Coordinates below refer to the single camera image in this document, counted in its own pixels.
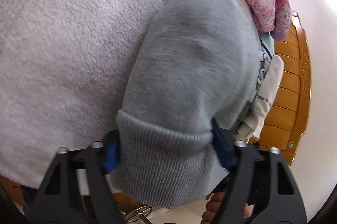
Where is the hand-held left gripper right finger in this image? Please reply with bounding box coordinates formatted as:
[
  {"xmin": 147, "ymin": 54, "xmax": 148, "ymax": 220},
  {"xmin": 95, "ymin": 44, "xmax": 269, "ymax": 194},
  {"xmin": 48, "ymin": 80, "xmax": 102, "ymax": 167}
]
[{"xmin": 211, "ymin": 119, "xmax": 308, "ymax": 224}]

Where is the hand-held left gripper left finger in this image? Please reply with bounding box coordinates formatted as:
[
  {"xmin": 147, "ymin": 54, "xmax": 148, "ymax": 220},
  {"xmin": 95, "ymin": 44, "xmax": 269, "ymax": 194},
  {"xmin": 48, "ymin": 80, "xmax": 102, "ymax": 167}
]
[{"xmin": 30, "ymin": 130, "xmax": 124, "ymax": 224}]

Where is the grey knit sweater sleeve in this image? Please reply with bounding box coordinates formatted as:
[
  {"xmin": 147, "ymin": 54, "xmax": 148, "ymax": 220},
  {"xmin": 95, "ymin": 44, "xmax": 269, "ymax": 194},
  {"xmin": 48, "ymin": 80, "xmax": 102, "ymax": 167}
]
[{"xmin": 109, "ymin": 0, "xmax": 264, "ymax": 209}]

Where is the person's right hand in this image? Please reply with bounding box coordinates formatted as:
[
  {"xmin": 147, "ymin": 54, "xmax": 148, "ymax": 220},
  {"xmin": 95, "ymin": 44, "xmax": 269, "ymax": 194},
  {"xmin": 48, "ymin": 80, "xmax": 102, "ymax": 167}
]
[{"xmin": 201, "ymin": 191, "xmax": 225, "ymax": 224}]

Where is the white folded garment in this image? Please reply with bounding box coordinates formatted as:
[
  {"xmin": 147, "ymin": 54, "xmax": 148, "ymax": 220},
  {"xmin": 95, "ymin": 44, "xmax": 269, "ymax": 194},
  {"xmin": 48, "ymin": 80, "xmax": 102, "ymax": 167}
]
[{"xmin": 234, "ymin": 55, "xmax": 285, "ymax": 143}]

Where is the grey printed folded garment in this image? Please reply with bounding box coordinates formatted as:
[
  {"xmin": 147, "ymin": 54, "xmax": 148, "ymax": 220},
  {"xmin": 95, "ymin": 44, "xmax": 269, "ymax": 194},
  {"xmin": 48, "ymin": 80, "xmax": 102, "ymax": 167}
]
[{"xmin": 255, "ymin": 51, "xmax": 271, "ymax": 87}]

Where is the wooden bed headboard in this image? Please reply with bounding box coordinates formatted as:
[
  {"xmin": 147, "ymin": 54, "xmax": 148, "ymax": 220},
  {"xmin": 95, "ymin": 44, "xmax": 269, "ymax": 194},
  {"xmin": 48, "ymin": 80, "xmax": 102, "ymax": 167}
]
[{"xmin": 249, "ymin": 12, "xmax": 312, "ymax": 166}]

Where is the striped light blue pillow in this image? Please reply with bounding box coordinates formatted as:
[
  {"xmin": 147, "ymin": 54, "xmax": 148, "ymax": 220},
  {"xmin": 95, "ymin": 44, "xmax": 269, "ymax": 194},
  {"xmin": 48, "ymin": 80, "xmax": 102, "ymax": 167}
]
[{"xmin": 259, "ymin": 33, "xmax": 275, "ymax": 59}]

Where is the round metal wire object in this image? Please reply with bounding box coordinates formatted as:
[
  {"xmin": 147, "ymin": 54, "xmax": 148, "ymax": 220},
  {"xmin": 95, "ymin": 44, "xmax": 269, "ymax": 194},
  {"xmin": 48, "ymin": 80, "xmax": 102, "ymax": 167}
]
[{"xmin": 121, "ymin": 204, "xmax": 153, "ymax": 224}]

